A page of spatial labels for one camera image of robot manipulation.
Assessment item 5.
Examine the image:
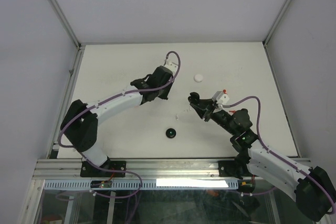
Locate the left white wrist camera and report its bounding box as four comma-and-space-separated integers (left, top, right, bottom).
163, 60, 179, 72

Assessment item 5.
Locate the black earbud case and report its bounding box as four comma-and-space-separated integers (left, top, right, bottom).
165, 128, 176, 138
188, 92, 200, 104

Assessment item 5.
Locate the aluminium mounting rail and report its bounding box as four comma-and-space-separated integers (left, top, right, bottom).
33, 157, 314, 182

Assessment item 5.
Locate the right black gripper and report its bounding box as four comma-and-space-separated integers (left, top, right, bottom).
190, 98, 237, 136

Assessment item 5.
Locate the white slotted cable duct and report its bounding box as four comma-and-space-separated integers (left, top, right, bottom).
44, 178, 238, 191

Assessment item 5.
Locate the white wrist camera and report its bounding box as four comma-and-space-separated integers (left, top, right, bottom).
212, 90, 229, 108
163, 60, 179, 72

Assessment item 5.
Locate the left aluminium frame post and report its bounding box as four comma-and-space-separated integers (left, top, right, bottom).
34, 0, 81, 49

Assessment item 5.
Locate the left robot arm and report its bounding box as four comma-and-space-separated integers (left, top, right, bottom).
60, 63, 178, 176

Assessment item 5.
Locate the right aluminium frame post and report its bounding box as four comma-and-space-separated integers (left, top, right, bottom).
263, 0, 309, 48

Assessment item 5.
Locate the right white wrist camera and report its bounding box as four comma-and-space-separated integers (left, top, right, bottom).
212, 90, 229, 108

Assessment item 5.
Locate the aluminium frame post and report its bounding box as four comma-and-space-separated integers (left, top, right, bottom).
34, 0, 81, 49
263, 0, 309, 48

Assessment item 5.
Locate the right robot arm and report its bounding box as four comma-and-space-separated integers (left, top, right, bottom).
188, 91, 335, 222

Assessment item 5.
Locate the white earbud case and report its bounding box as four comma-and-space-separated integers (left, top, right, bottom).
194, 74, 204, 83

